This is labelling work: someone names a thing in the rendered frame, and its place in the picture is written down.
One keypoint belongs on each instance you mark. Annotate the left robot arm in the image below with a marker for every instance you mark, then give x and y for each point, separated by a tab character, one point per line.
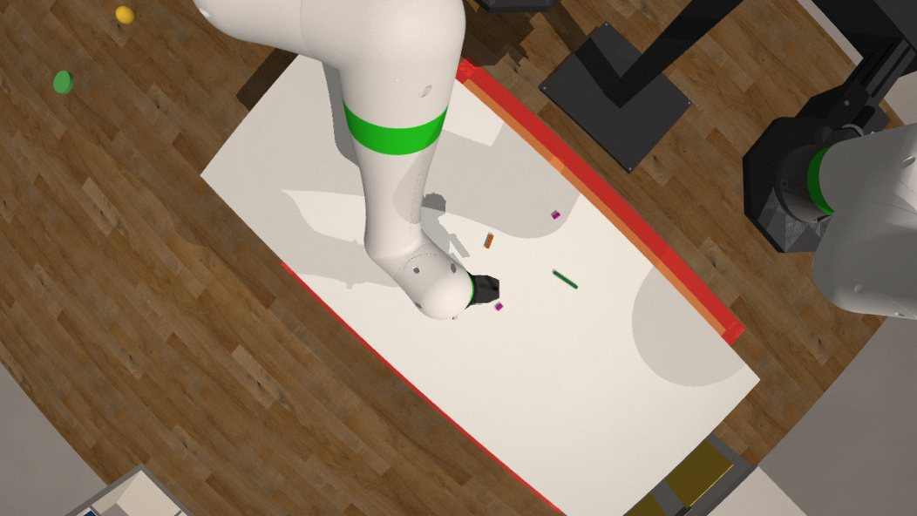
866	261

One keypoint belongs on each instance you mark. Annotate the dark green rod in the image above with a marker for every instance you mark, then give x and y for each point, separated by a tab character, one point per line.
565	280

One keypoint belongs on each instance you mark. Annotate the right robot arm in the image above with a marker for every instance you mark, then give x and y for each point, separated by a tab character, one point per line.
396	62

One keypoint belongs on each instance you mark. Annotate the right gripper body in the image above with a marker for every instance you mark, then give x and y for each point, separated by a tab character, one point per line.
487	288

